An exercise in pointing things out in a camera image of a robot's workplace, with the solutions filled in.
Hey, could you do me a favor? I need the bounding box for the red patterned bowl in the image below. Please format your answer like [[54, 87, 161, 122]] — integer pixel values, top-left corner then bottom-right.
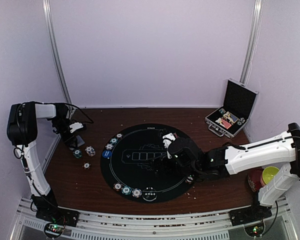
[[247, 167, 265, 193]]

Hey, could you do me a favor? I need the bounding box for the aluminium corner post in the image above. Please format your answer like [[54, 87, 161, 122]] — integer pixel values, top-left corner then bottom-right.
[[239, 0, 264, 85], [42, 0, 72, 104]]

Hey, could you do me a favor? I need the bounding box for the blue-backed playing card deck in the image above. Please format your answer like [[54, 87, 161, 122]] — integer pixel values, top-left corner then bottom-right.
[[75, 135, 85, 148]]

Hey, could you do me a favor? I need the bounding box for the green-white single poker chip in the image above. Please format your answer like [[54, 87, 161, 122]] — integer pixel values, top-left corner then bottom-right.
[[110, 138, 118, 145]]

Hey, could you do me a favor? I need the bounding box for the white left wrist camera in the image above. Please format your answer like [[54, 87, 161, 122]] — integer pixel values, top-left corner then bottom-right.
[[69, 122, 87, 133]]

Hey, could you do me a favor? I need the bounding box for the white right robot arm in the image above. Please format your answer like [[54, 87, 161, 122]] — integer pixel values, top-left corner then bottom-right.
[[148, 122, 300, 221]]

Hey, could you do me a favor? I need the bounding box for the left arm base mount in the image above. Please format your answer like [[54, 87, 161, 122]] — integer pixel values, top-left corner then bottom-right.
[[35, 208, 80, 227]]

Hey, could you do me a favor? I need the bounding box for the red poker chip stack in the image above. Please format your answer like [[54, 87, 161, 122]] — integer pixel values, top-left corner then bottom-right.
[[82, 162, 91, 170]]

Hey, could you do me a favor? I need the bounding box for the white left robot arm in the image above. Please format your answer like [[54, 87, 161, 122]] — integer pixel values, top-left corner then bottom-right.
[[6, 101, 85, 222]]

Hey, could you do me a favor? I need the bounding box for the blue round blind button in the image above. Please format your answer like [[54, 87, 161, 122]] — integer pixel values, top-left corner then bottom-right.
[[102, 150, 112, 159]]

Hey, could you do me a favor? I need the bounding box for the black round poker mat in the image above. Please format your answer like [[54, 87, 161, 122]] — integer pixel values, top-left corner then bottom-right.
[[100, 123, 193, 204]]

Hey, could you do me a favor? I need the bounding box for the green 50 poker chip stack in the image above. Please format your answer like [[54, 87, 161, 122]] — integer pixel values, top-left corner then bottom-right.
[[72, 149, 82, 159]]

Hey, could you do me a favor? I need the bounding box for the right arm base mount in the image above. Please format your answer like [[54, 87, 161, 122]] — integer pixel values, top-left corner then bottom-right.
[[229, 206, 272, 226]]

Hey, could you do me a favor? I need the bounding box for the aluminium front rail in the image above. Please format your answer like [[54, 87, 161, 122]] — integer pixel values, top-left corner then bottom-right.
[[9, 196, 298, 240]]

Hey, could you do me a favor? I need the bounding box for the aluminium left corner post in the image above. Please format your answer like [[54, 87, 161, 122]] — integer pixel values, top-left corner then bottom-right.
[[42, 0, 72, 104]]

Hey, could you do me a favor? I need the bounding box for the red-white single poker chip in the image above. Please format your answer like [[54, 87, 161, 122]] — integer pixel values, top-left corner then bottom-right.
[[116, 133, 123, 139]]

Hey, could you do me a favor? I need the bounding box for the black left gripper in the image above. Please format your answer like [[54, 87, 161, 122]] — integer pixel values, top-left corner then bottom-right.
[[51, 119, 78, 149]]

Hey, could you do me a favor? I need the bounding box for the aluminium right corner post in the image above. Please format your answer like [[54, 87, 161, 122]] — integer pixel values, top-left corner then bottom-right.
[[239, 0, 264, 85]]

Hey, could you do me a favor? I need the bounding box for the yellow-green plastic bowl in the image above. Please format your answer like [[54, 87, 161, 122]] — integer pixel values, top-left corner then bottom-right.
[[260, 166, 280, 186]]

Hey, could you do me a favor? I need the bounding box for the red card deck in case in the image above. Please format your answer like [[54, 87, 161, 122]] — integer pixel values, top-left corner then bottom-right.
[[218, 118, 233, 129]]

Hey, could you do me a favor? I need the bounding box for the aluminium poker chip case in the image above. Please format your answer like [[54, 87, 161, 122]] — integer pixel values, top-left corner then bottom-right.
[[205, 78, 259, 139]]

